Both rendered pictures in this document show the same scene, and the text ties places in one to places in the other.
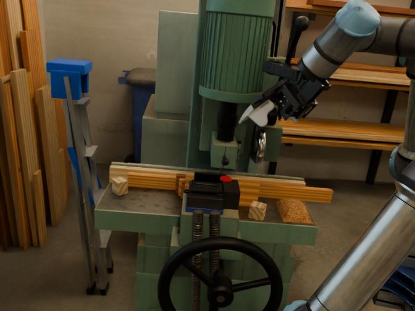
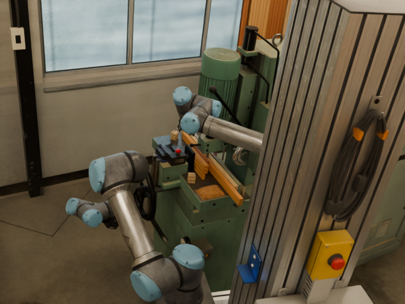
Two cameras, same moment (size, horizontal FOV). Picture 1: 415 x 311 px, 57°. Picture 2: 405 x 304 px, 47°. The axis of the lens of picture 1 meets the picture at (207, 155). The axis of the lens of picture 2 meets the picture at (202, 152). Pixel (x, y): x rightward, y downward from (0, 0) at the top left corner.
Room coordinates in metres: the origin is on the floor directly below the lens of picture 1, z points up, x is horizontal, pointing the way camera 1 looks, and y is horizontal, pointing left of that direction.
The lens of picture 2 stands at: (0.08, -1.81, 2.25)
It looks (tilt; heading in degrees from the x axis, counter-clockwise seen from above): 32 degrees down; 61
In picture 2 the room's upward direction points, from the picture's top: 8 degrees clockwise
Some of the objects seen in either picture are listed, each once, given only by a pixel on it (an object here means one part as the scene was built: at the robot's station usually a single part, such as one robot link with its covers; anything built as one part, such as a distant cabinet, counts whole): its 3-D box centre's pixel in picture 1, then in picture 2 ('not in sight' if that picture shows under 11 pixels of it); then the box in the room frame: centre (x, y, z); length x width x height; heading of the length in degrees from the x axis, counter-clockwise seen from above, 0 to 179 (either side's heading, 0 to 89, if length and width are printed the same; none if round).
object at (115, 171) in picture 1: (207, 181); (207, 157); (1.09, -0.01, 0.93); 0.60 x 0.02 x 0.05; 93
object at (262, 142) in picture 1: (259, 145); (243, 154); (1.20, -0.17, 1.02); 0.12 x 0.03 x 0.12; 3
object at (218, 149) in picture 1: (223, 151); (213, 143); (1.09, -0.05, 1.03); 0.14 x 0.07 x 0.09; 3
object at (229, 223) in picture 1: (208, 218); (169, 165); (0.87, -0.02, 0.92); 0.15 x 0.13 x 0.09; 93
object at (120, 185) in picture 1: (120, 186); (174, 135); (1.00, 0.24, 0.92); 0.04 x 0.03 x 0.04; 45
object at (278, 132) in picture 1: (265, 141); (256, 156); (1.26, -0.19, 1.02); 0.09 x 0.07 x 0.12; 93
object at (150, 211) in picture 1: (206, 217); (184, 169); (0.96, -0.01, 0.87); 0.61 x 0.30 x 0.06; 93
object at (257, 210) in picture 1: (257, 210); (191, 177); (0.94, -0.15, 0.92); 0.04 x 0.03 x 0.04; 71
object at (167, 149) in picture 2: (213, 194); (170, 154); (0.87, -0.02, 0.99); 0.13 x 0.11 x 0.06; 93
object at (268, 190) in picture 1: (230, 187); (210, 165); (1.07, -0.08, 0.92); 0.62 x 0.02 x 0.04; 93
